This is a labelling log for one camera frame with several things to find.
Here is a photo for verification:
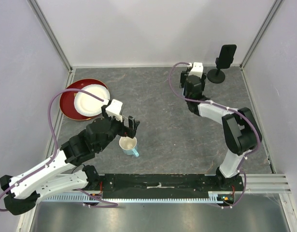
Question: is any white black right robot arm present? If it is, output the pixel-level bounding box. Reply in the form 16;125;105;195
180;68;262;190

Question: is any aluminium frame post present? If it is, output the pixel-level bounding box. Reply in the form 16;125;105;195
27;0;74;72
240;0;283;71

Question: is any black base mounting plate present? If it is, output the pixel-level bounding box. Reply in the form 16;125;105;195
86;174;244;193

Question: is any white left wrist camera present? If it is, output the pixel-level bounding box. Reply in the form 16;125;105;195
101;99;123;122

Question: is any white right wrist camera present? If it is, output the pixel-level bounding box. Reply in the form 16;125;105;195
187;62;204;78

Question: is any aluminium frame post left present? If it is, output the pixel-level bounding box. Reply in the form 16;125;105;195
27;0;74;72

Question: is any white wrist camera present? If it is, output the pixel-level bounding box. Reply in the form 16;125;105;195
101;99;123;122
187;62;204;78

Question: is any light blue mug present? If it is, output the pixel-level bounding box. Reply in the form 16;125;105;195
119;137;139;157

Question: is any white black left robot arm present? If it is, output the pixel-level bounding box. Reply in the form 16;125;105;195
0;117;140;216

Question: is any white round plate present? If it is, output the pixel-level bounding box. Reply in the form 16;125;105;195
74;84;110;117

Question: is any black round-base phone holder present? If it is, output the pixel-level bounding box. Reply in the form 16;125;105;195
207;58;226;84

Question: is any red round tray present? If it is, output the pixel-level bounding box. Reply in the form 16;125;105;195
59;79;110;121

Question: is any aluminium frame post right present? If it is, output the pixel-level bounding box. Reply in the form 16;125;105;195
240;0;283;71

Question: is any black phone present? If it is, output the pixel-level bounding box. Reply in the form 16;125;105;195
217;44;237;69

